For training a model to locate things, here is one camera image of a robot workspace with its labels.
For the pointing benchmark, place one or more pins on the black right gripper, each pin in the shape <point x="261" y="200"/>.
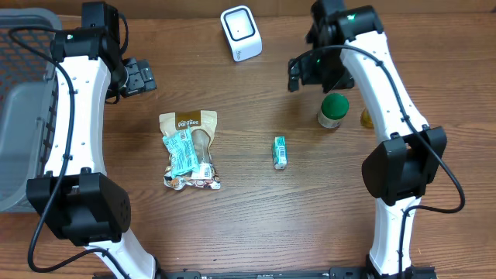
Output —
<point x="345" y="80"/>

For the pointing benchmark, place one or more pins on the green lid jar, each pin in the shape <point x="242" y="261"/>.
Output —
<point x="333" y="109"/>

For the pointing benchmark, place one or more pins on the teal tissue pack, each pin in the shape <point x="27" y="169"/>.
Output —
<point x="279" y="153"/>

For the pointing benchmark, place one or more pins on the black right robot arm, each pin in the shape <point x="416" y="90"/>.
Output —
<point x="350" y="48"/>

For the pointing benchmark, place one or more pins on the grey plastic basket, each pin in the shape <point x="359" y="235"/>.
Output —
<point x="28" y="108"/>

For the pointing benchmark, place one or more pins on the teal snack packet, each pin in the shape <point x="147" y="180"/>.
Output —
<point x="183" y="158"/>

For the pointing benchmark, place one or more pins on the yellow dish soap bottle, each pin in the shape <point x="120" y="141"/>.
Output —
<point x="366" y="120"/>

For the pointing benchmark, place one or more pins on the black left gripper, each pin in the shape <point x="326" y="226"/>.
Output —
<point x="142" y="78"/>

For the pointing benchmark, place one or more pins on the white barcode scanner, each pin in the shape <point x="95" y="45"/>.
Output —
<point x="241" y="32"/>

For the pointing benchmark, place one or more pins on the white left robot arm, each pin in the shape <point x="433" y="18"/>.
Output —
<point x="75" y="198"/>

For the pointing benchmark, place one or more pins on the brown snack pouch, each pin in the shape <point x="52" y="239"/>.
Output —
<point x="203" y="125"/>

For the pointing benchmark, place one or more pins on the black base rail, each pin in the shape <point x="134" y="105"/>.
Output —
<point x="332" y="273"/>

